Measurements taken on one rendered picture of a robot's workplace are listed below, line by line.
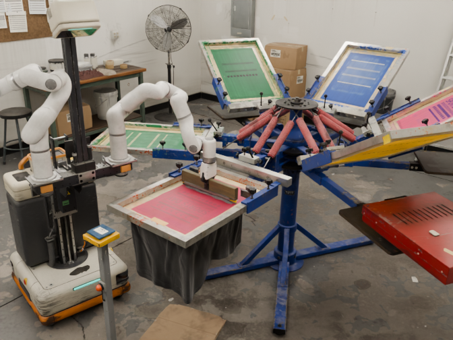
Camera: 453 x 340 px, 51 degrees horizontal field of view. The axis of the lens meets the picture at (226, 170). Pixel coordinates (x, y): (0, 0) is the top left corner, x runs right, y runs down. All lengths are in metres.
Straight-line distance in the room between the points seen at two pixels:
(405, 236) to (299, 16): 5.21
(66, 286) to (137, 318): 0.52
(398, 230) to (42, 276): 2.27
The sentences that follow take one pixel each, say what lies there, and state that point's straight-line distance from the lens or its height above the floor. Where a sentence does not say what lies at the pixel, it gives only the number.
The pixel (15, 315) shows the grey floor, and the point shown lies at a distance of 3.65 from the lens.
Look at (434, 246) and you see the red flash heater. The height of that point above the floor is 1.10.
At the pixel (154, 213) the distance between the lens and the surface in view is 2.62.
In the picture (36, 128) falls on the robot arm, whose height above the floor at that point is 1.45.
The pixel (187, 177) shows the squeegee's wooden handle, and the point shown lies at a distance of 2.87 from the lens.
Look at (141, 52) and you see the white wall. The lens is 7.38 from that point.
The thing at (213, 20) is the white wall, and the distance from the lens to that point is 8.06.
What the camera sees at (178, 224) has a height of 0.95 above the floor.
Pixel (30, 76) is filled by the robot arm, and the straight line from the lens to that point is 2.44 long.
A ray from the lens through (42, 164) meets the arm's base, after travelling 2.64.
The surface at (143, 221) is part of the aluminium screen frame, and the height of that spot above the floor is 0.99.
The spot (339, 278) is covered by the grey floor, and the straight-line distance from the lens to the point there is 3.85.
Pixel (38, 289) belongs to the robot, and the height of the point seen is 0.28.
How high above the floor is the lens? 2.21
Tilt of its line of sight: 24 degrees down
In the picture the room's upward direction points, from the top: 1 degrees clockwise
